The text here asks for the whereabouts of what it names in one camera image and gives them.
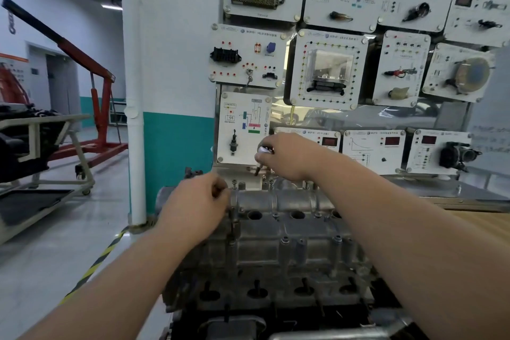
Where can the chrome socket driver tool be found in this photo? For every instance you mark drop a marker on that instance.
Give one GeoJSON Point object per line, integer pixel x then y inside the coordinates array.
{"type": "Point", "coordinates": [265, 149]}

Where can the person's right hand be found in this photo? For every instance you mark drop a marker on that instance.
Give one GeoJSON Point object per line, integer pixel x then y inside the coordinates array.
{"type": "Point", "coordinates": [297, 156]}

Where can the grey metal panel stand frame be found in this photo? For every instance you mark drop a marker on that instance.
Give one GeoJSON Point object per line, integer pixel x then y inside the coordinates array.
{"type": "Point", "coordinates": [458, 192]}

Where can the white vertical pipe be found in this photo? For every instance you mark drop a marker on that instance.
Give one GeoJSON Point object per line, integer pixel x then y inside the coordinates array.
{"type": "Point", "coordinates": [133, 72]}

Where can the white panel with curve graph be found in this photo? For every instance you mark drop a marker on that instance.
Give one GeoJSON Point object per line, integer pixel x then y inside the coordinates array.
{"type": "Point", "coordinates": [374, 150]}

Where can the black engine block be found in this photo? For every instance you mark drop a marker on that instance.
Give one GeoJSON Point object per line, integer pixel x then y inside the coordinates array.
{"type": "Point", "coordinates": [20, 144]}

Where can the person's right forearm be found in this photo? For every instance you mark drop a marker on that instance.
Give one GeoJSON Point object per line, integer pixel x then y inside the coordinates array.
{"type": "Point", "coordinates": [418, 256]}

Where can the white panel with blue relay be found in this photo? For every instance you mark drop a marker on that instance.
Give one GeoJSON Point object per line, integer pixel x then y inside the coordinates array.
{"type": "Point", "coordinates": [247, 55]}

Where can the red engine hoist crane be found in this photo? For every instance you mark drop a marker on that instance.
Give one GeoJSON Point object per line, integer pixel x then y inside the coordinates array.
{"type": "Point", "coordinates": [99, 112]}

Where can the short ceiling light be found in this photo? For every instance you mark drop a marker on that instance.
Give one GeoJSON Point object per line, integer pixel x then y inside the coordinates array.
{"type": "Point", "coordinates": [112, 7]}

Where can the white panel with red display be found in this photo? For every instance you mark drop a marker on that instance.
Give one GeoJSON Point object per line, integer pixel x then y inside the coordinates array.
{"type": "Point", "coordinates": [318, 137]}

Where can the white panel with round gauge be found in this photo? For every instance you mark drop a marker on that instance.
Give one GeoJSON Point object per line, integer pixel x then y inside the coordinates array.
{"type": "Point", "coordinates": [458, 72]}

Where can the white panel with small black sensor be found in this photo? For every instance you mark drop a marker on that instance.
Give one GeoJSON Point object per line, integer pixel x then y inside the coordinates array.
{"type": "Point", "coordinates": [478, 13]}

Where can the grey wheeled engine stand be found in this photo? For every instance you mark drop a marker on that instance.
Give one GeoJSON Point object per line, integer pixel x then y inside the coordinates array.
{"type": "Point", "coordinates": [75, 152]}

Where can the yellow black striped floor tape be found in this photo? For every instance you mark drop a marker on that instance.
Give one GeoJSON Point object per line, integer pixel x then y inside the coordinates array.
{"type": "Point", "coordinates": [99, 258]}

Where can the person's left forearm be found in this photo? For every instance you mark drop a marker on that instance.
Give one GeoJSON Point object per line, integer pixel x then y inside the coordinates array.
{"type": "Point", "coordinates": [119, 292]}

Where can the white panel with throttle body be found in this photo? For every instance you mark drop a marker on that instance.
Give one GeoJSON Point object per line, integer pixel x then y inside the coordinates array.
{"type": "Point", "coordinates": [434, 150]}

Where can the grey metal engine cylinder head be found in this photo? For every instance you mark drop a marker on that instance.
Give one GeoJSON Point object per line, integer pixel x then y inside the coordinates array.
{"type": "Point", "coordinates": [279, 240]}

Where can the person's left hand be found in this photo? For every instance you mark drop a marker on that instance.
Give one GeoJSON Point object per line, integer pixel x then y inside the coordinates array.
{"type": "Point", "coordinates": [191, 208]}

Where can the white panel with clear control unit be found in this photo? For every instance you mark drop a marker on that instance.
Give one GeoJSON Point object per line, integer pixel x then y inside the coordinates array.
{"type": "Point", "coordinates": [328, 68]}

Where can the grey door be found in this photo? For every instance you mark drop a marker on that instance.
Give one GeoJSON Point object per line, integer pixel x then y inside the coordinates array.
{"type": "Point", "coordinates": [55, 80]}

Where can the white panel with spark plug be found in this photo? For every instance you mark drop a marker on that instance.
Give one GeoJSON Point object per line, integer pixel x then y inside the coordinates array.
{"type": "Point", "coordinates": [243, 128]}

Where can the person's right fingers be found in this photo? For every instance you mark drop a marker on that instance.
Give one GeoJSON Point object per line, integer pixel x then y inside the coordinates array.
{"type": "Point", "coordinates": [266, 160]}

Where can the white panel with red connector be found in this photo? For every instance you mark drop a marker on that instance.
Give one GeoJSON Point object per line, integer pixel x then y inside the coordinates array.
{"type": "Point", "coordinates": [400, 68]}

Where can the person's left fingers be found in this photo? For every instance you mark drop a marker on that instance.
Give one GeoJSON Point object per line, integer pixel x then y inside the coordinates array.
{"type": "Point", "coordinates": [222, 192]}

